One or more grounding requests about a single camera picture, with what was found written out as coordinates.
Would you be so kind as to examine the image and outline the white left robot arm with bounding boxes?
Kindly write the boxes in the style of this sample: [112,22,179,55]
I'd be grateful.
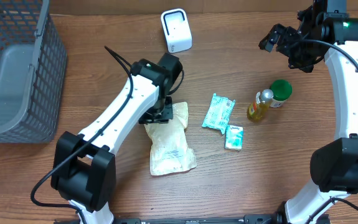
[51,51,184,223]

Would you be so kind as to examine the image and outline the dark grey plastic basket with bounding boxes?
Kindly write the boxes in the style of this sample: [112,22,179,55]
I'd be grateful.
[0,1,67,143]

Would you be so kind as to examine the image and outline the cream brown bread bag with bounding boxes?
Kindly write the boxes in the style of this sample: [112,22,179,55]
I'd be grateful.
[144,102,197,176]

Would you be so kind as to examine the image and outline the white barcode scanner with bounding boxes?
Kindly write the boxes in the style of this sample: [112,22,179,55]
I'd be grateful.
[161,8,192,54]

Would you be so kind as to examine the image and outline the yellow Vim dish soap bottle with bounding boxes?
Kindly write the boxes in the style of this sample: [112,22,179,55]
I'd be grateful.
[247,89,274,122]

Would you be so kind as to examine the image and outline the small teal white box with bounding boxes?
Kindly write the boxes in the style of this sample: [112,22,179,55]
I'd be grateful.
[225,124,243,151]

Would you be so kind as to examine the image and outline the light teal snack packet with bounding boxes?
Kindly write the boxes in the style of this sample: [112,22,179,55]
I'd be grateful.
[202,93,235,134]

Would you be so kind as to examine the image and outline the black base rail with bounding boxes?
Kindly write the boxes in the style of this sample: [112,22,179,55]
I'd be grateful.
[113,213,286,224]

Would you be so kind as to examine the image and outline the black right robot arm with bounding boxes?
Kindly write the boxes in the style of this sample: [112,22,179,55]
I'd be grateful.
[244,0,358,223]

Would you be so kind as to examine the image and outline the green-capped white bottle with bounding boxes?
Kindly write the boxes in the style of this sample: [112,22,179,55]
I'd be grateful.
[270,80,293,108]

